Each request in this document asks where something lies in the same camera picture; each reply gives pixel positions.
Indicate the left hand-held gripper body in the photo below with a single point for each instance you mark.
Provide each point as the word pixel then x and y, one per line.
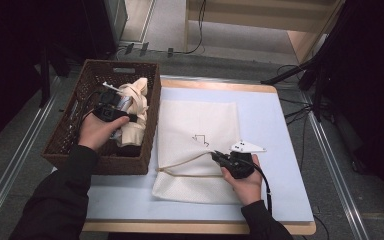
pixel 108 108

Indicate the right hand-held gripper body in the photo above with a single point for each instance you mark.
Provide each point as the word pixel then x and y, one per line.
pixel 241 166

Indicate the cream cloth garment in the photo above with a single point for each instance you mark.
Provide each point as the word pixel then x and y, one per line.
pixel 136 100

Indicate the white mesh laundry bag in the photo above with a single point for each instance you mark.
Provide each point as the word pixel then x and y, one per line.
pixel 190 123

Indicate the brown wicker basket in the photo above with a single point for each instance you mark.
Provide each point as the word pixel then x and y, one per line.
pixel 70 133

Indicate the person's right hand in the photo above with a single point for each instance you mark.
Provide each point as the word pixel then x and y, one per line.
pixel 248 190

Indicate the person's left hand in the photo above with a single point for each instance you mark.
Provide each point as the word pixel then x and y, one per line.
pixel 95 133

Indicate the light blue board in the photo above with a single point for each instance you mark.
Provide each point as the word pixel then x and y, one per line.
pixel 280 150

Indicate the dark power plug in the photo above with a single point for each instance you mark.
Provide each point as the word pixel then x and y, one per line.
pixel 170 52
pixel 144 48
pixel 129 48

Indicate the black metal stand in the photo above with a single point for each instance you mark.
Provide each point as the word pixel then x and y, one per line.
pixel 45 76

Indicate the grey cabinet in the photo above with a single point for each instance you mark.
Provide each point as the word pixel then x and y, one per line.
pixel 116 20

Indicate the black tripod stand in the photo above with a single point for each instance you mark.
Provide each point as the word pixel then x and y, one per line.
pixel 316 66

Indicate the wooden shelf unit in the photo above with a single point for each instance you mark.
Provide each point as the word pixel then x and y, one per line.
pixel 246 20

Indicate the metal floor rail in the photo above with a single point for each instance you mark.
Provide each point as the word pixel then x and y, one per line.
pixel 326 156
pixel 16 156

